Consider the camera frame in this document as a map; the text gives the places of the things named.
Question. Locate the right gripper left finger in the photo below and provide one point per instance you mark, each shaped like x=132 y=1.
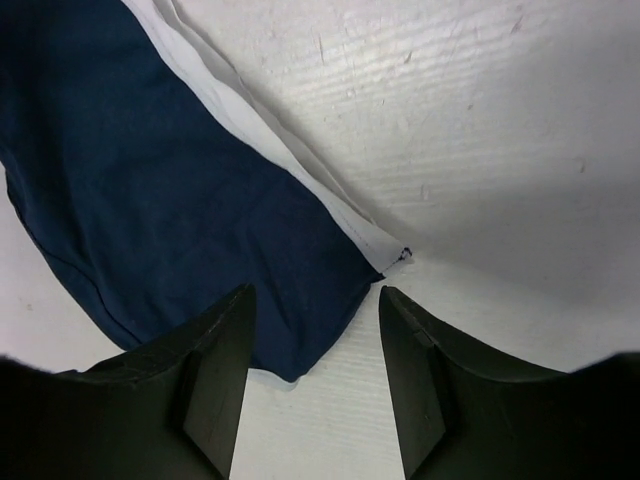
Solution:
x=169 y=409

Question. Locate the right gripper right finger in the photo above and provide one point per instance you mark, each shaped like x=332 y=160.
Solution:
x=465 y=410

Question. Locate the navy blue underwear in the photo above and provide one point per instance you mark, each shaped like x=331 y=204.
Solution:
x=153 y=184

